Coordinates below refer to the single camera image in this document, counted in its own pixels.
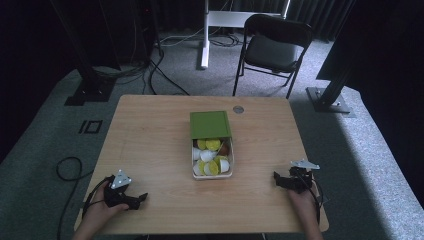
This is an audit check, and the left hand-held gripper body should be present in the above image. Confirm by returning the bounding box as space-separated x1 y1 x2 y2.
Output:
103 169 133 208

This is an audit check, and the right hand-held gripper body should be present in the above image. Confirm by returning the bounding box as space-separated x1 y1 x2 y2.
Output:
287 158 321 195

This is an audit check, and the person's right hand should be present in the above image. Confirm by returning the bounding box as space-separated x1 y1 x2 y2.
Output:
287 188 320 219

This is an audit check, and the person's left hand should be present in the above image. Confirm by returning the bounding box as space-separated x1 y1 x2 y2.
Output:
83 199 130 232

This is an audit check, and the white cardboard tray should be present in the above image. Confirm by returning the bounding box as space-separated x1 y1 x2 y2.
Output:
190 136 235 181

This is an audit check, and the pile of coffee capsules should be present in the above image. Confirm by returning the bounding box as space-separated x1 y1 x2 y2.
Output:
192 137 232 177

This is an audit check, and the black metal stand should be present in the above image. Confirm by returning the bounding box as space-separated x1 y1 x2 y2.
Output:
49 0 117 107
305 0 357 118

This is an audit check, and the green box sleeve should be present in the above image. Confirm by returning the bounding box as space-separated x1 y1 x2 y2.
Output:
189 110 233 141

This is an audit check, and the black folding chair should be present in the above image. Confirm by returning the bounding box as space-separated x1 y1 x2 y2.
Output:
231 13 315 100

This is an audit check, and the black looped floor cable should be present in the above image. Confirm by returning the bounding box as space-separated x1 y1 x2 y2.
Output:
55 156 95 240

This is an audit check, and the bundle of black floor cables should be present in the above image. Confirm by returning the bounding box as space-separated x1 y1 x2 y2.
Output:
93 29 192 98

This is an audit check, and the white desk frame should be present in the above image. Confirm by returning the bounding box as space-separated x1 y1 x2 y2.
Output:
199 0 292 70

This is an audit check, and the white floor cable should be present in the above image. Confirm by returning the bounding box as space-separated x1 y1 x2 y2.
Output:
159 25 218 48

